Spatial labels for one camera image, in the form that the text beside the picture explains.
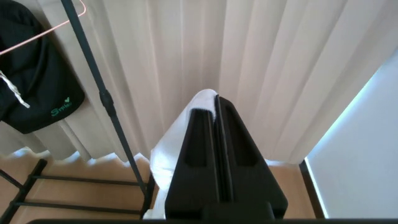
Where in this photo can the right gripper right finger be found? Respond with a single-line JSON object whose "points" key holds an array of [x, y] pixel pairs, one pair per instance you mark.
{"points": [[258, 186]]}

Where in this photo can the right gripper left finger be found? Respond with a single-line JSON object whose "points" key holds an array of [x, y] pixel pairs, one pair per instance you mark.
{"points": [[186, 186]]}

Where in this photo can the white garment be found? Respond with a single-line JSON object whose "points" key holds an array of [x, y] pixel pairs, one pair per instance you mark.
{"points": [[171, 146]]}

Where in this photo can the black shorts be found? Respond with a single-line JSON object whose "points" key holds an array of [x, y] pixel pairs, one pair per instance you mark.
{"points": [[37, 77]]}

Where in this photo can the pink clothes hanger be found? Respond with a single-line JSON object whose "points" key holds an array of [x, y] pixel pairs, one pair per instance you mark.
{"points": [[40, 35]]}

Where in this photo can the black clothes rack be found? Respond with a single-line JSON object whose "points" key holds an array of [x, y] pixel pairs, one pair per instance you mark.
{"points": [[105, 99]]}

